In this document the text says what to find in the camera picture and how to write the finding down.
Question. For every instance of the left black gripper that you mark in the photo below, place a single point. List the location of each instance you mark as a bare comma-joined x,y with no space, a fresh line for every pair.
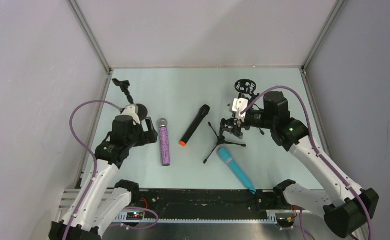
149,129

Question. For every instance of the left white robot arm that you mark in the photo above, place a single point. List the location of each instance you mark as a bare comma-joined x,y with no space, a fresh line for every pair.
89,217

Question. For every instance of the black microphone orange cap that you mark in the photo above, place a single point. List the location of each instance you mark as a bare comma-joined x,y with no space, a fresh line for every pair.
202,113

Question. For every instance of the purple glitter microphone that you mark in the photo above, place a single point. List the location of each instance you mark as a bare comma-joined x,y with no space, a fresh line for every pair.
164,142

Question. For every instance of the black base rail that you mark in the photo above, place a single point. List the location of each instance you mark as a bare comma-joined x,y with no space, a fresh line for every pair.
210,205

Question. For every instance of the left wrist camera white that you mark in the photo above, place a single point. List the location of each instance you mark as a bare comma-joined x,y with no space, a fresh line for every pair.
132,111

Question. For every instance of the black small tripod stand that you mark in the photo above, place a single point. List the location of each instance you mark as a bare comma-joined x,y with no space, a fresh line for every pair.
220,138

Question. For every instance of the black round-base mic stand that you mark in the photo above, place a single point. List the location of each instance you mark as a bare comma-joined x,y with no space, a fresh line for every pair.
124,85

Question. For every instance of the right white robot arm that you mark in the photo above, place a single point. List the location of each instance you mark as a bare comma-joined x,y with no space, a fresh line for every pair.
345,205

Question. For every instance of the teal blue microphone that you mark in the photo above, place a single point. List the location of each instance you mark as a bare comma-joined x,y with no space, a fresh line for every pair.
229,160

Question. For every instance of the black shock-mount tripod stand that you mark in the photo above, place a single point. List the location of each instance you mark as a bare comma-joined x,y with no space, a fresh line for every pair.
246,88

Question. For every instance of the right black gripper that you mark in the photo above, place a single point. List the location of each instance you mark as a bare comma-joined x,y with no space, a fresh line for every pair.
234,127

